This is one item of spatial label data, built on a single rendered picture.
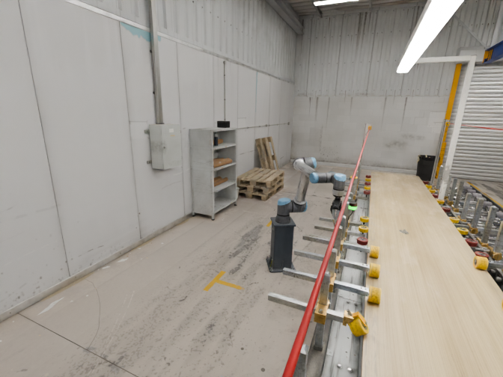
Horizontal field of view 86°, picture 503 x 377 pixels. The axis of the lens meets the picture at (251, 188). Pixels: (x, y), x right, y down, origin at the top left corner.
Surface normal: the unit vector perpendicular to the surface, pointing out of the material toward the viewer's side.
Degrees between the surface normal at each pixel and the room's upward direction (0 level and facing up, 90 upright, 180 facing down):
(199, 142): 90
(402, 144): 90
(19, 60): 90
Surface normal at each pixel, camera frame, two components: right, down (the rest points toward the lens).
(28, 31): 0.91, 0.13
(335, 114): -0.40, 0.24
